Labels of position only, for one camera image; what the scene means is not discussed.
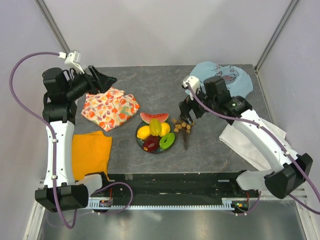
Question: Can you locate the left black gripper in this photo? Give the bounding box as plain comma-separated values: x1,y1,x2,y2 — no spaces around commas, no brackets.
64,65,117,101

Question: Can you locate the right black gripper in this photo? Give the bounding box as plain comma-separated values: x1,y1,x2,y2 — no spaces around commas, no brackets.
178,84,217,125

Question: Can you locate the fake brown grape bunch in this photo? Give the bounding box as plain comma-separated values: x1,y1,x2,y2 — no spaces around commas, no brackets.
172,118,195,151

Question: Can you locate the fake yellow star fruit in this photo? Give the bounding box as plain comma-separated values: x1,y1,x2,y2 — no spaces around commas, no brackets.
149,118,162,136

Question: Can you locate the fake watermelon slice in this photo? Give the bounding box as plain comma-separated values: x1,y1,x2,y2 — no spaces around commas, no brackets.
140,112,169,124

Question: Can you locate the fake green kiwi slice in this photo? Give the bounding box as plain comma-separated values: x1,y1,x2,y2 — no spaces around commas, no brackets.
159,132,176,150

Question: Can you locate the yellow fake lemon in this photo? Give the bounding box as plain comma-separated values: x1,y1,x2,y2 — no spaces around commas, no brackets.
136,125,151,141

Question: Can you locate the fake red mango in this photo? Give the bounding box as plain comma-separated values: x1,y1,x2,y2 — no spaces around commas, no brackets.
142,135,160,153

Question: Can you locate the light blue plastic bag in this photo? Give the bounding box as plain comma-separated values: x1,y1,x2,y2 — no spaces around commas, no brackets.
189,61,253,98

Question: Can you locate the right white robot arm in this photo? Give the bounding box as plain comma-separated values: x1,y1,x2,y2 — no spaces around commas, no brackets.
179,76,313,199

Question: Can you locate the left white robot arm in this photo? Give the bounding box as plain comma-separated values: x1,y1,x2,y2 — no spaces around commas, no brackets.
34,65,117,213

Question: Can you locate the floral orange cloth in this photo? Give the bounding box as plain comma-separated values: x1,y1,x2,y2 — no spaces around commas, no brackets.
81,87,140,132

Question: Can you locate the white towel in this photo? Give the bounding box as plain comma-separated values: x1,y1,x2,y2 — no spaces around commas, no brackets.
219,115,291,172

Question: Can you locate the blue ceramic plate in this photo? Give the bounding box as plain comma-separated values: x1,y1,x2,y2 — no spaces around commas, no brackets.
135,120,178,154

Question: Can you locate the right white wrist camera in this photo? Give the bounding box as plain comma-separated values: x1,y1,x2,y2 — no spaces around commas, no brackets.
182,76,200,97

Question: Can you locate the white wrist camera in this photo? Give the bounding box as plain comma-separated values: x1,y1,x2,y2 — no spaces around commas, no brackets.
182,76,200,97
58,50,85,74

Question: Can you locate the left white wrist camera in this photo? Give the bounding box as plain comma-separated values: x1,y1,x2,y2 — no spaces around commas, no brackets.
58,50,85,74

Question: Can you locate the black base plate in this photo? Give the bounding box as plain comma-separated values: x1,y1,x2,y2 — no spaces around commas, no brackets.
88,172,259,200

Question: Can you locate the light blue cable duct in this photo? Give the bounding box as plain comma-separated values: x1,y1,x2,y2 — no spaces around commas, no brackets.
85,198,243,211

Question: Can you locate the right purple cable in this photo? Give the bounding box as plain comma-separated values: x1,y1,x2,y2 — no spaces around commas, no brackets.
187,84,320,217

